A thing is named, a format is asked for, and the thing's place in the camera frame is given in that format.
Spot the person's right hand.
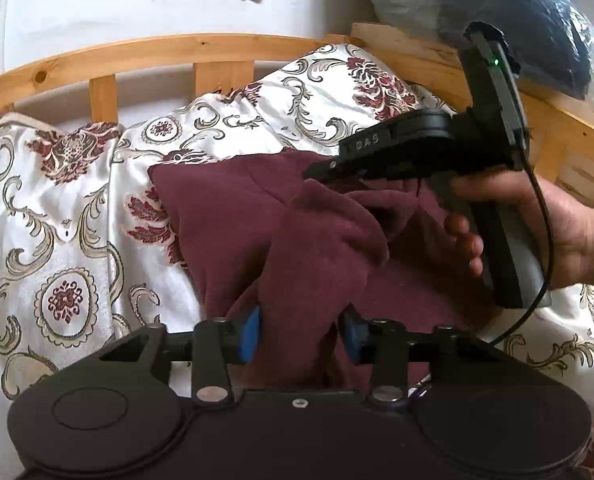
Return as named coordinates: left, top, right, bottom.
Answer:
left=451, top=170, right=594, bottom=289

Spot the wooden bed frame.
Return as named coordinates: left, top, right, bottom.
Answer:
left=0, top=23, right=594, bottom=205

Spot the maroon long-sleeve sweater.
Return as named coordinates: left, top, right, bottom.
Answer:
left=148, top=150, right=496, bottom=390

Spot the plastic-wrapped bedding bundle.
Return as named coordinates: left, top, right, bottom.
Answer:
left=371, top=0, right=594, bottom=100

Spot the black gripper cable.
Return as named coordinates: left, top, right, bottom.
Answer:
left=409, top=159, right=556, bottom=401

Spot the floral white satin bedspread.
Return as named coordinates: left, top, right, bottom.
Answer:
left=0, top=44, right=594, bottom=479

